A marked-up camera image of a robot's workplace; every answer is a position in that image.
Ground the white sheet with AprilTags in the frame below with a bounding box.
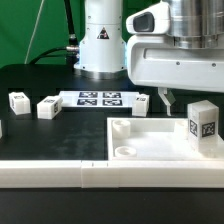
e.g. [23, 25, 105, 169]
[59, 91, 137, 108]

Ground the white square tabletop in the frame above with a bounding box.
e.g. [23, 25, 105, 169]
[107, 118, 224, 161]

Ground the white U-shaped obstacle fence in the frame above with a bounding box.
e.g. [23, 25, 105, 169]
[0, 160, 224, 188]

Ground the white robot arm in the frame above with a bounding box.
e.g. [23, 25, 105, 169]
[74, 0, 224, 105]

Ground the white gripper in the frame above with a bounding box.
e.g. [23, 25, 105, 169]
[126, 1, 224, 116]

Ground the white thin cable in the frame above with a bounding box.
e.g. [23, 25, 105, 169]
[24, 0, 46, 65]

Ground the white block at left edge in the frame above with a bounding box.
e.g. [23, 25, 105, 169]
[0, 120, 3, 139]

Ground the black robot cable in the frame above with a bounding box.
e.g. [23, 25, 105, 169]
[29, 0, 81, 66]

